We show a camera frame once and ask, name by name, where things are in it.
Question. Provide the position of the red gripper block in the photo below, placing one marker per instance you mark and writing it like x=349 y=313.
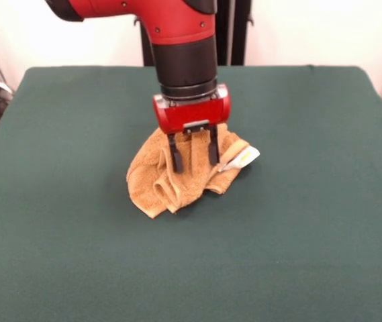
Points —
x=190 y=115

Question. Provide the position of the tan terry towel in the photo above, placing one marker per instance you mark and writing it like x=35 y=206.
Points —
x=143 y=181

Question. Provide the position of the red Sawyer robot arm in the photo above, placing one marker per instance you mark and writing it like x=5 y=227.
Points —
x=184 y=60

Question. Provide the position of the dark green table cloth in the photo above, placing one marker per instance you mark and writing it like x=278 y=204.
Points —
x=76 y=218

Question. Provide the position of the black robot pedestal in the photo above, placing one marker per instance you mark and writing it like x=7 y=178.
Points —
x=237 y=33

